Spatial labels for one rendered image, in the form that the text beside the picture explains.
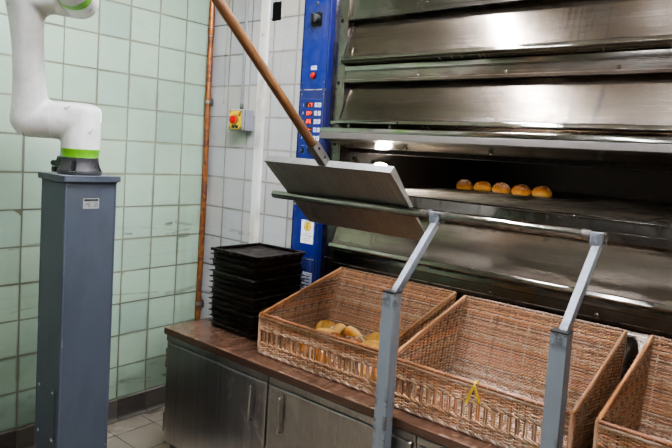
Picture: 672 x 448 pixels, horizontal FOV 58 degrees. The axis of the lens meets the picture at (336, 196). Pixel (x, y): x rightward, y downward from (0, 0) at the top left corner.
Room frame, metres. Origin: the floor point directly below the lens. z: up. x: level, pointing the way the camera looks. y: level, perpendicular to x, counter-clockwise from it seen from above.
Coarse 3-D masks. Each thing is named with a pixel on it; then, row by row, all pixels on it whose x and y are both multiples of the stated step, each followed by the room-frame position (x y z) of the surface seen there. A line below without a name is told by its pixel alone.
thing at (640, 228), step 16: (432, 208) 2.30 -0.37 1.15; (448, 208) 2.25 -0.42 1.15; (464, 208) 2.21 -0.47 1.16; (480, 208) 2.17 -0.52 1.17; (496, 208) 2.13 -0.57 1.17; (512, 208) 2.10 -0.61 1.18; (560, 224) 1.99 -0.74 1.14; (576, 224) 1.95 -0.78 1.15; (592, 224) 1.92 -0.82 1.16; (608, 224) 1.89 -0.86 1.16; (624, 224) 1.86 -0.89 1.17; (640, 224) 1.84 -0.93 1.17; (656, 224) 1.81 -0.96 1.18
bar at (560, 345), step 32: (288, 192) 2.27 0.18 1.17; (480, 224) 1.77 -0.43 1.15; (512, 224) 1.70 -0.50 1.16; (544, 224) 1.65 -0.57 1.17; (416, 256) 1.77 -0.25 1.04; (576, 288) 1.47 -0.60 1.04; (384, 320) 1.69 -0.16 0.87; (384, 352) 1.69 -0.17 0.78; (384, 384) 1.68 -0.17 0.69; (384, 416) 1.68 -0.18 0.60; (544, 416) 1.39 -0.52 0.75
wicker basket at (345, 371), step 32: (320, 288) 2.43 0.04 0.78; (352, 288) 2.48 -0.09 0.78; (384, 288) 2.38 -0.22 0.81; (416, 288) 2.30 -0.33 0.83; (288, 320) 2.30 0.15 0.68; (320, 320) 2.44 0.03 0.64; (352, 320) 2.43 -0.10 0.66; (416, 320) 2.25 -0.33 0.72; (288, 352) 2.09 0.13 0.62; (320, 352) 2.00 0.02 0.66; (352, 352) 1.91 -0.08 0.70; (352, 384) 1.90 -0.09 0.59
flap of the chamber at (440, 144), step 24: (360, 144) 2.47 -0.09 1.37; (384, 144) 2.36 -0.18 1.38; (408, 144) 2.26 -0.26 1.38; (432, 144) 2.17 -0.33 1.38; (456, 144) 2.09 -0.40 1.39; (480, 144) 2.02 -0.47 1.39; (504, 144) 1.97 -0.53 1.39; (528, 144) 1.92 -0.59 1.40; (552, 144) 1.87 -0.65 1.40; (576, 144) 1.82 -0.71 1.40; (600, 144) 1.78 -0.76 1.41; (624, 144) 1.74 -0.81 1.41; (648, 144) 1.70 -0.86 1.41
